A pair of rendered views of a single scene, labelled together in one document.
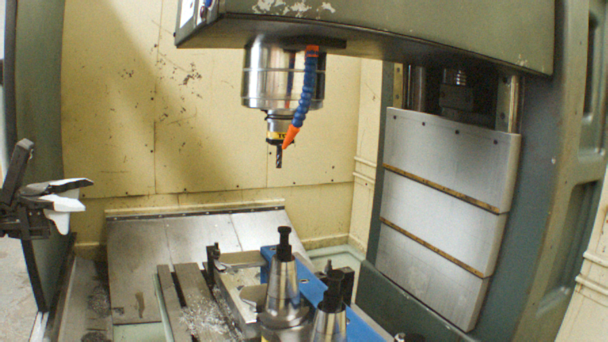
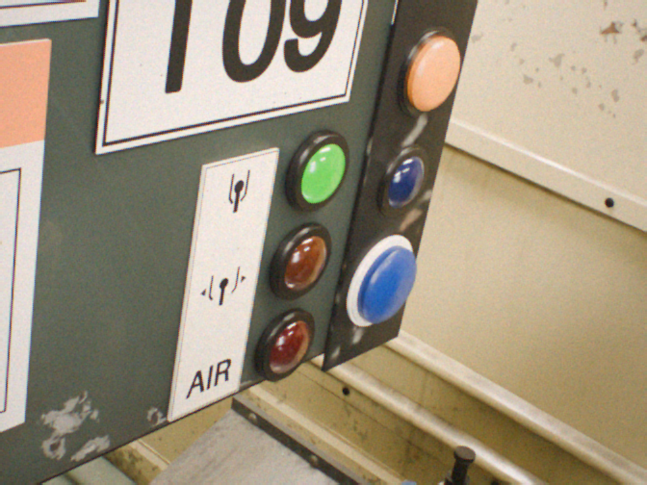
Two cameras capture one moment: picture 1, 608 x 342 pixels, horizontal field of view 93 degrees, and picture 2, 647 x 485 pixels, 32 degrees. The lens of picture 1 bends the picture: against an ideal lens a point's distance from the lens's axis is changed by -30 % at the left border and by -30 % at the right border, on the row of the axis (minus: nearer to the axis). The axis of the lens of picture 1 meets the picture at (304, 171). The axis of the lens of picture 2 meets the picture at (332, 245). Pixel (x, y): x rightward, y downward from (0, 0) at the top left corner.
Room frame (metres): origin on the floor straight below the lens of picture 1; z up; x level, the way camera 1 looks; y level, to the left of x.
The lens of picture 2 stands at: (0.60, 0.42, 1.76)
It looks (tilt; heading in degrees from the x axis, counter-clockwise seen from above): 26 degrees down; 241
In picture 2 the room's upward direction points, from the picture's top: 11 degrees clockwise
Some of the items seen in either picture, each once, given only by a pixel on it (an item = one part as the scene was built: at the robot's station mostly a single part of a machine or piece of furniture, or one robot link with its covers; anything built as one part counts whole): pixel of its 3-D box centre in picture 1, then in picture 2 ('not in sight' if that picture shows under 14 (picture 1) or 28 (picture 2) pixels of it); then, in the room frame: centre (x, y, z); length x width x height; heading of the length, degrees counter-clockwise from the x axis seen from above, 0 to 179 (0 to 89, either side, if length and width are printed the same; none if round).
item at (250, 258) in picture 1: (241, 259); not in sight; (0.54, 0.09, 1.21); 0.07 x 0.05 x 0.01; 116
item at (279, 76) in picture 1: (283, 76); not in sight; (0.76, 0.05, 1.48); 0.16 x 0.16 x 0.12
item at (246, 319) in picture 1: (271, 292); not in sight; (0.86, 0.06, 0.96); 0.29 x 0.23 x 0.05; 26
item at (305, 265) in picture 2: not in sight; (303, 263); (0.45, 0.13, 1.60); 0.02 x 0.01 x 0.02; 26
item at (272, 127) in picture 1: (280, 129); not in sight; (0.76, 0.05, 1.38); 0.05 x 0.05 x 0.03
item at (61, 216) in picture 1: (62, 216); not in sight; (0.48, 0.38, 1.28); 0.09 x 0.03 x 0.06; 80
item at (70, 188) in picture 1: (72, 195); not in sight; (0.58, 0.43, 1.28); 0.09 x 0.03 x 0.06; 152
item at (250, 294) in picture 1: (266, 294); not in sight; (0.44, 0.04, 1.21); 0.07 x 0.05 x 0.01; 116
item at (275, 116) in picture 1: (281, 114); not in sight; (0.76, 0.05, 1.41); 0.06 x 0.06 x 0.03
